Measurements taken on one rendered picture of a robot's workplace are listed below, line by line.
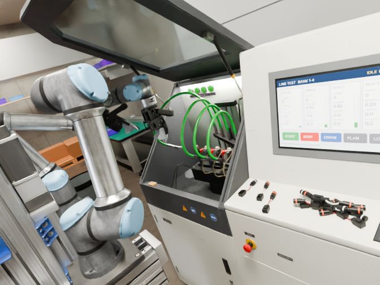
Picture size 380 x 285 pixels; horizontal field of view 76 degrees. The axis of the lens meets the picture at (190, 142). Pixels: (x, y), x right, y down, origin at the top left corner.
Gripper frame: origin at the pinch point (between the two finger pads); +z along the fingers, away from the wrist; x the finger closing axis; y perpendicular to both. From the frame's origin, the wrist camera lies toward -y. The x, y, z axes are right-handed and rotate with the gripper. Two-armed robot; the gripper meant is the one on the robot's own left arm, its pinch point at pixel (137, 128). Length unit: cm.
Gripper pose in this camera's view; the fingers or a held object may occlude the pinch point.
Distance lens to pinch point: 142.2
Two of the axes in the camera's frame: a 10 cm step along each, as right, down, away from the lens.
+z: 8.8, 4.6, 1.4
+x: 1.1, 0.9, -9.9
